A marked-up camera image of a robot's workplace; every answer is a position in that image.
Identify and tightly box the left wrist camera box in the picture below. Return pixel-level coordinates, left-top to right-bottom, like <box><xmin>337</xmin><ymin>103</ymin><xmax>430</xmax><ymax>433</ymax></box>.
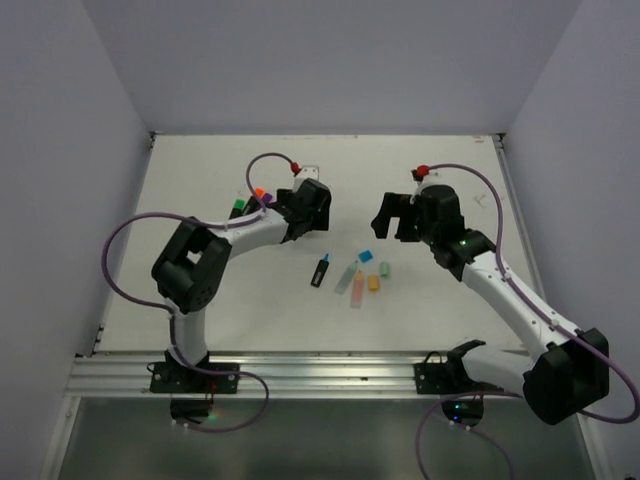
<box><xmin>292</xmin><ymin>165</ymin><xmax>320</xmax><ymax>192</ymax></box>

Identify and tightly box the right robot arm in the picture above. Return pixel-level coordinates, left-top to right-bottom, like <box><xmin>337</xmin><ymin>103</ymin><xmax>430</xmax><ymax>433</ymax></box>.
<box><xmin>371</xmin><ymin>185</ymin><xmax>610</xmax><ymax>425</ymax></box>

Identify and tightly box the pastel orange cap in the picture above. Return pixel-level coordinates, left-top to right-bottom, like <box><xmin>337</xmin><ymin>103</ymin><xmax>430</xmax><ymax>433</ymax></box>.
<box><xmin>367</xmin><ymin>274</ymin><xmax>380</xmax><ymax>292</ymax></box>

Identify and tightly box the pastel green cap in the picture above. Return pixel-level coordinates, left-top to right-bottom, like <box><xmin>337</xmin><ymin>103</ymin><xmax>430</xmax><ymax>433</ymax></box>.
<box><xmin>379</xmin><ymin>261</ymin><xmax>391</xmax><ymax>279</ymax></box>

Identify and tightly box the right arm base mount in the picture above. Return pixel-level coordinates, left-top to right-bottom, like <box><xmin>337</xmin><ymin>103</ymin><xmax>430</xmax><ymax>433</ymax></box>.
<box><xmin>413</xmin><ymin>340</ymin><xmax>503</xmax><ymax>427</ymax></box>

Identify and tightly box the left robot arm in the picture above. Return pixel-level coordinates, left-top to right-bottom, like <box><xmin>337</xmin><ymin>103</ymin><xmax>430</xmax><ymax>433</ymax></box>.
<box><xmin>151</xmin><ymin>178</ymin><xmax>332</xmax><ymax>393</ymax></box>

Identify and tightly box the pastel green highlighter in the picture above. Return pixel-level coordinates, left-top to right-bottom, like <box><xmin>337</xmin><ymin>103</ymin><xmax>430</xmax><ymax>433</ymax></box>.
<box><xmin>334</xmin><ymin>260</ymin><xmax>358</xmax><ymax>295</ymax></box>

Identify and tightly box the green cap black highlighter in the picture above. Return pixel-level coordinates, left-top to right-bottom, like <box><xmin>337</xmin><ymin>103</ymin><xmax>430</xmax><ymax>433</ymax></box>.
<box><xmin>229</xmin><ymin>199</ymin><xmax>246</xmax><ymax>220</ymax></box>

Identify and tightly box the pastel orange highlighter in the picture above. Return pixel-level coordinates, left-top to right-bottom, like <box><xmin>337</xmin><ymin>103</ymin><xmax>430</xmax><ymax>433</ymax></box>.
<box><xmin>350</xmin><ymin>270</ymin><xmax>365</xmax><ymax>309</ymax></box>

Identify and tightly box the purple cap black highlighter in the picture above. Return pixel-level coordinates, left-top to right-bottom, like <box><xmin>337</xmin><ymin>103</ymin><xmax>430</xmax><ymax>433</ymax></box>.
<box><xmin>258</xmin><ymin>193</ymin><xmax>273</xmax><ymax>210</ymax></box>

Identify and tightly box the blue black highlighter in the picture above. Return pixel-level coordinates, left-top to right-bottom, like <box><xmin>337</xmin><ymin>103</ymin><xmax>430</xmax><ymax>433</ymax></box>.
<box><xmin>310</xmin><ymin>253</ymin><xmax>330</xmax><ymax>288</ymax></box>

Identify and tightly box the aluminium rail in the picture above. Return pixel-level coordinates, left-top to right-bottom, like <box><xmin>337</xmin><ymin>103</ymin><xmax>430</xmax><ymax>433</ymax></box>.
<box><xmin>64</xmin><ymin>352</ymin><xmax>439</xmax><ymax>400</ymax></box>

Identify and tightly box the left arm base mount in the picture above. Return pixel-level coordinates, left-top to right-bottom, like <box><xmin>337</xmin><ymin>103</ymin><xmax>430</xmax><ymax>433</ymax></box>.
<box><xmin>147</xmin><ymin>357</ymin><xmax>239</xmax><ymax>423</ymax></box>

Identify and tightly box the blue cap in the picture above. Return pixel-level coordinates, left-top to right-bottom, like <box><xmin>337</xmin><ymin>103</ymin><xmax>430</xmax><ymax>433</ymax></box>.
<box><xmin>358</xmin><ymin>249</ymin><xmax>373</xmax><ymax>263</ymax></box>

